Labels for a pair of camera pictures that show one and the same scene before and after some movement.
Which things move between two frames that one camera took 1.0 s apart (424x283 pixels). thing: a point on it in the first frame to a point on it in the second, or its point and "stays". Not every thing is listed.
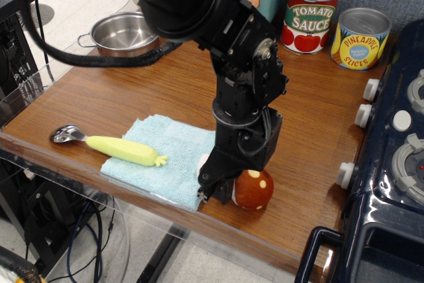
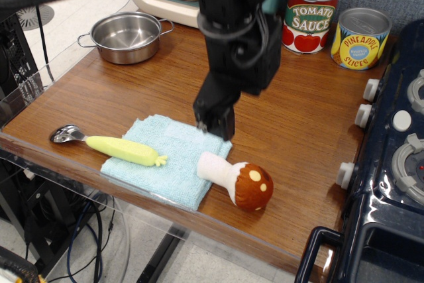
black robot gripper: (239, 148) to (243, 51)
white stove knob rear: (371, 89) stays
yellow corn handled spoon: (115, 148) stays
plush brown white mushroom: (252, 190) stays
